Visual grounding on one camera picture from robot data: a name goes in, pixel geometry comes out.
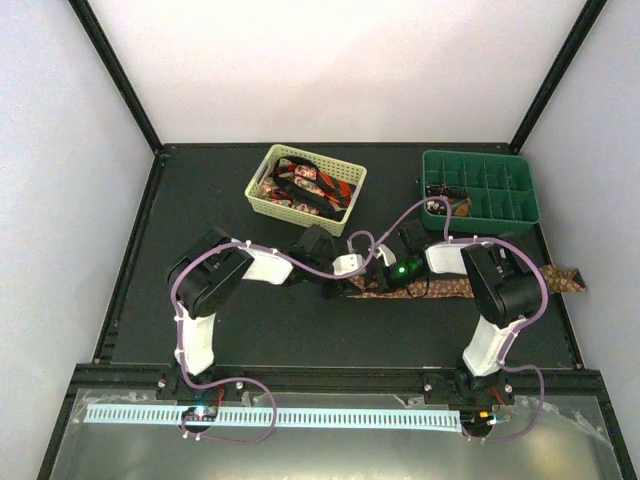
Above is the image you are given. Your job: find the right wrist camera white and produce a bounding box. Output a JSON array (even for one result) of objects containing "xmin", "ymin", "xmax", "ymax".
[{"xmin": 375, "ymin": 244, "xmax": 397, "ymax": 267}]

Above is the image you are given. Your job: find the right controller board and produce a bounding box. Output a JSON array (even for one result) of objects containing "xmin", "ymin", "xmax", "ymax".
[{"xmin": 460, "ymin": 403, "xmax": 513, "ymax": 441}]

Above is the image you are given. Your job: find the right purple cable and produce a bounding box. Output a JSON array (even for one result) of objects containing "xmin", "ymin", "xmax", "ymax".
[{"xmin": 372, "ymin": 196, "xmax": 551, "ymax": 446}]

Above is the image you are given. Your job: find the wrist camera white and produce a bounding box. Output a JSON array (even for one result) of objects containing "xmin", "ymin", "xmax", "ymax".
[
  {"xmin": 375, "ymin": 244, "xmax": 397, "ymax": 267},
  {"xmin": 332, "ymin": 253, "xmax": 371, "ymax": 278}
]

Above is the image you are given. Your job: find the pink floral black tie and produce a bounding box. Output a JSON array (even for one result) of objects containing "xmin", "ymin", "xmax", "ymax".
[{"xmin": 259, "ymin": 167, "xmax": 333, "ymax": 216}]

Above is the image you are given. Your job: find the purple cable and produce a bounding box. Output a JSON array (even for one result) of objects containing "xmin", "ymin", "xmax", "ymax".
[
  {"xmin": 169, "ymin": 230, "xmax": 379, "ymax": 391},
  {"xmin": 372, "ymin": 196, "xmax": 551, "ymax": 446}
]

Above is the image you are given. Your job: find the green divided organizer tray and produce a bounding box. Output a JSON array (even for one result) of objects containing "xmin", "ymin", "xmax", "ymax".
[{"xmin": 422, "ymin": 150, "xmax": 540, "ymax": 235}]

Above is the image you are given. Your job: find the red black striped tie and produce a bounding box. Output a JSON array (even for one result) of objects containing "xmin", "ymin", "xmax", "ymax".
[{"xmin": 268, "ymin": 155, "xmax": 355, "ymax": 221}]

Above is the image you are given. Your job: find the left black frame post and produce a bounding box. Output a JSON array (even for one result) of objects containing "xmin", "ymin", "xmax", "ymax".
[{"xmin": 68, "ymin": 0, "xmax": 163, "ymax": 153}]

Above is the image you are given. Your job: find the brown floral tie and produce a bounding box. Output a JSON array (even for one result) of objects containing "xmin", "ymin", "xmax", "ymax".
[{"xmin": 346, "ymin": 264, "xmax": 588, "ymax": 299}]

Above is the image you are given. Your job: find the cream plastic basket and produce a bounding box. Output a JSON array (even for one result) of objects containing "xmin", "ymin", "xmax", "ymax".
[{"xmin": 245, "ymin": 144, "xmax": 367, "ymax": 237}]

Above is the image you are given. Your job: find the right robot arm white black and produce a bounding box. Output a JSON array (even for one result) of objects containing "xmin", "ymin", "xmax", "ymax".
[{"xmin": 365, "ymin": 232, "xmax": 550, "ymax": 403}]

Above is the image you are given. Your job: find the black frame post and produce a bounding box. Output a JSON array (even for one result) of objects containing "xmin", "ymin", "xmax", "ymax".
[
  {"xmin": 509, "ymin": 0, "xmax": 608, "ymax": 154},
  {"xmin": 68, "ymin": 0, "xmax": 163, "ymax": 153}
]

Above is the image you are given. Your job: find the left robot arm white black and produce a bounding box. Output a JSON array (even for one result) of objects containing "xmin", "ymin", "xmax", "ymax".
[{"xmin": 167, "ymin": 225, "xmax": 365, "ymax": 399}]

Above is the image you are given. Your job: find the light blue slotted cable duct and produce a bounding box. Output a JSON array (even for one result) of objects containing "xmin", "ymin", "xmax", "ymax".
[{"xmin": 83, "ymin": 404, "xmax": 462, "ymax": 433}]

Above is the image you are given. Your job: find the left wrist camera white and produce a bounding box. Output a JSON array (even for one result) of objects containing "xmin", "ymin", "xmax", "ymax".
[{"xmin": 332, "ymin": 253, "xmax": 371, "ymax": 278}]

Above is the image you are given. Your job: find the left controller board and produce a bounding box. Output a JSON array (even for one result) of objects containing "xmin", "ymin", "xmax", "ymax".
[{"xmin": 181, "ymin": 389, "xmax": 223, "ymax": 422}]

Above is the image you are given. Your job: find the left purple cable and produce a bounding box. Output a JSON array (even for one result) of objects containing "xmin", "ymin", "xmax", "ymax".
[{"xmin": 169, "ymin": 230, "xmax": 379, "ymax": 391}]

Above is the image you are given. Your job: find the controller board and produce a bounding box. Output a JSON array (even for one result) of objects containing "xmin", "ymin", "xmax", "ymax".
[
  {"xmin": 460, "ymin": 403, "xmax": 513, "ymax": 441},
  {"xmin": 181, "ymin": 389, "xmax": 223, "ymax": 422}
]

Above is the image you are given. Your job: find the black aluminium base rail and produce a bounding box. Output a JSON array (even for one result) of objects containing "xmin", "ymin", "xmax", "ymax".
[{"xmin": 74, "ymin": 363, "xmax": 614, "ymax": 416}]

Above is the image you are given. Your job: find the rolled dark floral tie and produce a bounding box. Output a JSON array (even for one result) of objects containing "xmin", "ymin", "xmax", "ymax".
[{"xmin": 425, "ymin": 183, "xmax": 472, "ymax": 217}]

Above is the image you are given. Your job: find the right black frame post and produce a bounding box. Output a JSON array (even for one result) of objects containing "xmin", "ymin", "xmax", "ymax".
[{"xmin": 509, "ymin": 0, "xmax": 608, "ymax": 154}]

